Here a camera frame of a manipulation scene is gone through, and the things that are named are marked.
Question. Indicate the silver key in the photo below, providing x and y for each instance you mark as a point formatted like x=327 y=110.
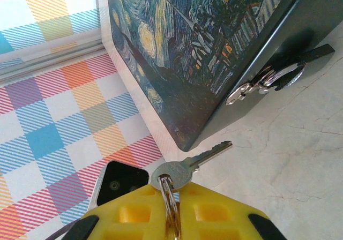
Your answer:
x=174 y=174

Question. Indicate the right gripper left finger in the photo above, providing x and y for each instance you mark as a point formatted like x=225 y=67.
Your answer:
x=128 y=218

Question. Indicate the aluminium left corner post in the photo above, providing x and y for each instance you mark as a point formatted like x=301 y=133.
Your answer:
x=51 y=56

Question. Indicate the starry night tin box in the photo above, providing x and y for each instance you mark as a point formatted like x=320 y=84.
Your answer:
x=187 y=36

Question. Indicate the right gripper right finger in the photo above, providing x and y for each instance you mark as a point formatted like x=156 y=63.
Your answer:
x=222 y=218

